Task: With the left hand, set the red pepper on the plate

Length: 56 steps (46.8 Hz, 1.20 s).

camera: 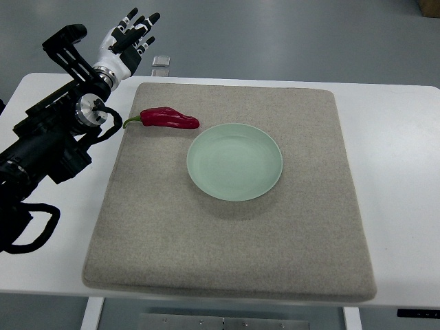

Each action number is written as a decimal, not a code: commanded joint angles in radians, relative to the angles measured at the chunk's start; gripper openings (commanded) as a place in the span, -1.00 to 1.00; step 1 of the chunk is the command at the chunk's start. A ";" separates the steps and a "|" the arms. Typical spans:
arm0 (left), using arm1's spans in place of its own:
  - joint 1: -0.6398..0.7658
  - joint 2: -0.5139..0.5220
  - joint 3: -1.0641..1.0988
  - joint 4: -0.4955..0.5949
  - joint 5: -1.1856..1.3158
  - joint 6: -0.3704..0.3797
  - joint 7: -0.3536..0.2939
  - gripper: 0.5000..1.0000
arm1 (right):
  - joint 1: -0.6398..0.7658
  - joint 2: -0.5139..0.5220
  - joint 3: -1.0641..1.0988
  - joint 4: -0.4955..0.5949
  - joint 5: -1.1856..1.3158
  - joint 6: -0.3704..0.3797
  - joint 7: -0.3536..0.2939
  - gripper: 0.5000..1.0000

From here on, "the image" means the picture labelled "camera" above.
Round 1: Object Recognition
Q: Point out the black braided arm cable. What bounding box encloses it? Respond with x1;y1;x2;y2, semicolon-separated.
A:
0;201;62;255

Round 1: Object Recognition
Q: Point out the pale green round plate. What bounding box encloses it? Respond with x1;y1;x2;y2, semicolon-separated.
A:
186;123;283;201

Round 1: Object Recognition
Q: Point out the cardboard box corner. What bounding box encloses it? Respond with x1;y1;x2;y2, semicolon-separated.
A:
417;0;440;18

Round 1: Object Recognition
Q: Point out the white left table leg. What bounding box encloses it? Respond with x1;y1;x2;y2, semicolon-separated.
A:
80;297;105;330

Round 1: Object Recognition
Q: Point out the beige felt mat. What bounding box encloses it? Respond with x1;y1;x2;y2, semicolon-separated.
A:
82;82;377;303

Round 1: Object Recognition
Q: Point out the metal table base plate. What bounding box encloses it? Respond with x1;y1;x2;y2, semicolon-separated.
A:
137;313;310;330

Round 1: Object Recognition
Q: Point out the white table leg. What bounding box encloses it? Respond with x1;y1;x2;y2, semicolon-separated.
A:
80;297;105;330
342;307;362;330

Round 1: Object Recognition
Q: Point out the black table control panel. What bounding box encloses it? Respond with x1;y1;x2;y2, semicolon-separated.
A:
397;309;440;319

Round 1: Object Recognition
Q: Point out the red pepper with green stem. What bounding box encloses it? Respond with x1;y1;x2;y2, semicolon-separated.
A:
122;107;200;129

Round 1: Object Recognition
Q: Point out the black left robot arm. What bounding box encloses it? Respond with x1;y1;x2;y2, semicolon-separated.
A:
1;24;122;204

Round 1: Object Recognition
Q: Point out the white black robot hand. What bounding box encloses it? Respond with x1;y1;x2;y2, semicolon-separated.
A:
94;8;161;81

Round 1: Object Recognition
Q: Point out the white right table leg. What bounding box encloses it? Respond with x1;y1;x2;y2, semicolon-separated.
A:
342;307;362;330

